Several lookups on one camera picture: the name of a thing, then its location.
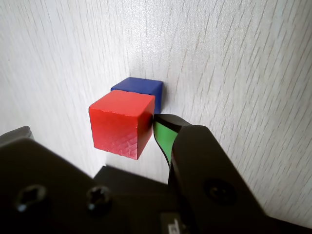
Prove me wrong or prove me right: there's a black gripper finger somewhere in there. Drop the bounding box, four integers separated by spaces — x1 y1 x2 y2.
0 125 116 234

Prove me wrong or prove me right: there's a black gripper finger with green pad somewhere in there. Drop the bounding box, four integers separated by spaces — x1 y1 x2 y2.
153 114 269 234

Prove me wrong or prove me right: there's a red wooden cube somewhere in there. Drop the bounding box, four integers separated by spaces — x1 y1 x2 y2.
88 89 156 161

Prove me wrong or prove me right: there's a blue wooden cube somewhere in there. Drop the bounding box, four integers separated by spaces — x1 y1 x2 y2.
110 77 164 115

